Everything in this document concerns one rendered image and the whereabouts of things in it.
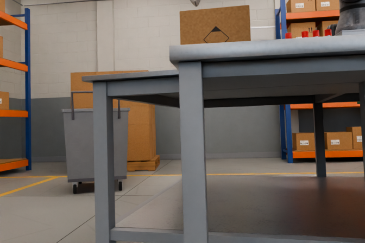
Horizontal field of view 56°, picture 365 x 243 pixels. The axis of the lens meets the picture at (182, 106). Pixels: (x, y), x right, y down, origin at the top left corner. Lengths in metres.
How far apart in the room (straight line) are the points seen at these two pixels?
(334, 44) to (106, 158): 0.92
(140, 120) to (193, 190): 3.92
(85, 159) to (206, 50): 2.62
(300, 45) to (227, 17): 0.67
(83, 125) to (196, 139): 2.52
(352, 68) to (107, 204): 0.99
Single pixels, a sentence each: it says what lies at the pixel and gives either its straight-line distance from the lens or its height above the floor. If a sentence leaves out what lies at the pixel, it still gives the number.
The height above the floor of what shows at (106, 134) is 0.60.
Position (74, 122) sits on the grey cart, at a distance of 3.35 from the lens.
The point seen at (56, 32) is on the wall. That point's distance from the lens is 7.08.
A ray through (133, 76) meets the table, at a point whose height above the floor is 0.82.
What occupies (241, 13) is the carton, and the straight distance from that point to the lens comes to 1.52.
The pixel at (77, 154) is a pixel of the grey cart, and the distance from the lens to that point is 3.38.
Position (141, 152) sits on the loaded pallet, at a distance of 4.80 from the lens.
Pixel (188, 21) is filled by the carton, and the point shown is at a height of 1.07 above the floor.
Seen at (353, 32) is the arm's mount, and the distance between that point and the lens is 1.33.
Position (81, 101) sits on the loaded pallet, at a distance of 4.98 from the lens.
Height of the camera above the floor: 0.63
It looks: 3 degrees up
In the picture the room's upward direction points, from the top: 2 degrees counter-clockwise
